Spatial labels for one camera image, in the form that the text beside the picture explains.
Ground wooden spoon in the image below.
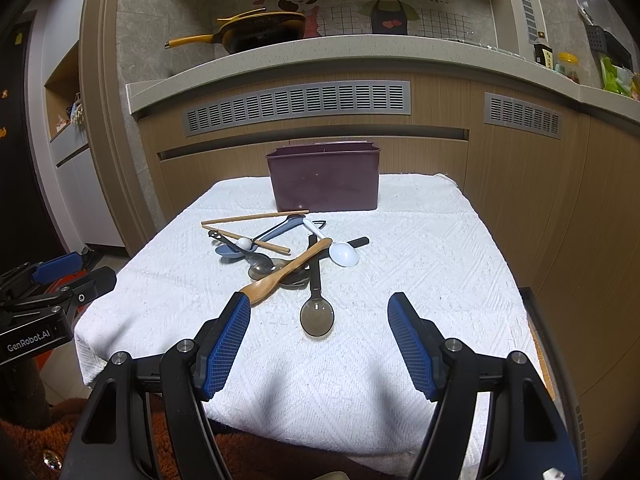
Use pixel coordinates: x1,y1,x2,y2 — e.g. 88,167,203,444
240,237,332,307

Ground metal spoon smiley handle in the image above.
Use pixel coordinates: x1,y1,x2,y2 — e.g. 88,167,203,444
208,230,277,281

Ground white ball-end stirrer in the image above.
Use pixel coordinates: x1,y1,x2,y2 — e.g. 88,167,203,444
235,237,253,250

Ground dark translucent plastic spoon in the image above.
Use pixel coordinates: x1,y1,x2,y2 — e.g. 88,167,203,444
299,255,334,338

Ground wooden chopstick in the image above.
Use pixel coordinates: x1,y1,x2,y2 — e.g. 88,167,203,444
203,226,291,255
201,209,310,226

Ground white plastic spoon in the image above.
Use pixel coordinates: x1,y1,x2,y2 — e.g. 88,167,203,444
303,217,359,268

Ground white textured table cloth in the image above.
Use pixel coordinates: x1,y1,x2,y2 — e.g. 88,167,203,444
75,174,537,477

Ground purple utensil holder box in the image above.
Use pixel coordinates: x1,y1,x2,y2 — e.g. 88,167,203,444
266,141,380,212

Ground small grey vent grille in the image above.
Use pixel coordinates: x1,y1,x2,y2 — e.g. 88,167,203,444
484,92,562,139

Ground long grey vent grille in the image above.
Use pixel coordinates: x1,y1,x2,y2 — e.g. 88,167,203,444
182,80,411,136

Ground grey stone countertop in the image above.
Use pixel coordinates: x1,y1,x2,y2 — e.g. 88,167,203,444
126,35,639,126

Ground yellow frying pan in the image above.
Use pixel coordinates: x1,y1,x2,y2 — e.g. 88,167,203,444
165,8,306,54

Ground dark sauce bottle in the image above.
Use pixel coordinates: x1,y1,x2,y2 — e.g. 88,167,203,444
533,30,553,70

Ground yellow lid jar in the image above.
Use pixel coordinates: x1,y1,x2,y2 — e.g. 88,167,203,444
554,52,580,84

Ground green packaged goods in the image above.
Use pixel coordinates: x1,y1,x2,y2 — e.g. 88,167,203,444
600,55,640,101

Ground black hanging rack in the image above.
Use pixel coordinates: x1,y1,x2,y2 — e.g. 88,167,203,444
576,1,634,70

